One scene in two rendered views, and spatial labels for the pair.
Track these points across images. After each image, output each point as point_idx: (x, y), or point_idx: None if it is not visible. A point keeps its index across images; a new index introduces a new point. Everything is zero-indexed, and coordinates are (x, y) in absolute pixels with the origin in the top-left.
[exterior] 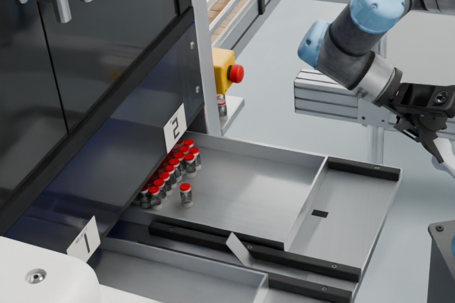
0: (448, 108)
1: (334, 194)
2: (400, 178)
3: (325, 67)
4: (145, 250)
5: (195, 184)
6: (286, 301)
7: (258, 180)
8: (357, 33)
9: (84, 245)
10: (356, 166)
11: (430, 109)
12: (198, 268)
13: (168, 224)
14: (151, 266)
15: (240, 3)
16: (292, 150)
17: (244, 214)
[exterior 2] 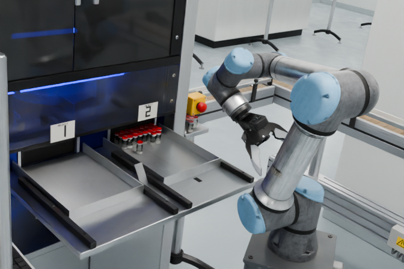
0: (255, 123)
1: (213, 176)
2: (253, 184)
3: (211, 89)
4: (100, 157)
5: (150, 148)
6: (146, 202)
7: (181, 157)
8: (225, 71)
9: (62, 130)
10: (232, 168)
11: (249, 123)
12: (118, 173)
13: (120, 154)
14: (99, 166)
15: (241, 91)
16: (206, 149)
17: (160, 166)
